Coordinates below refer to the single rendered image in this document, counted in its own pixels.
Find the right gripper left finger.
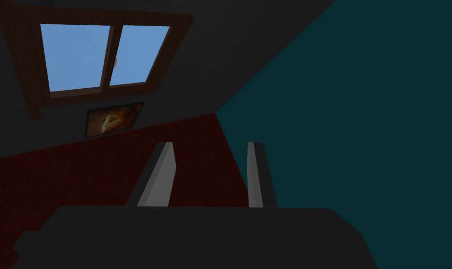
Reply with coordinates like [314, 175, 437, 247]
[125, 142, 177, 207]

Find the dark framed orange picture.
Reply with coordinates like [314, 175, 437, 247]
[84, 101, 145, 140]

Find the brown framed window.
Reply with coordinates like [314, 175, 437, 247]
[0, 3, 195, 121]

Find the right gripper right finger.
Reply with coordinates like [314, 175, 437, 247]
[247, 142, 278, 208]

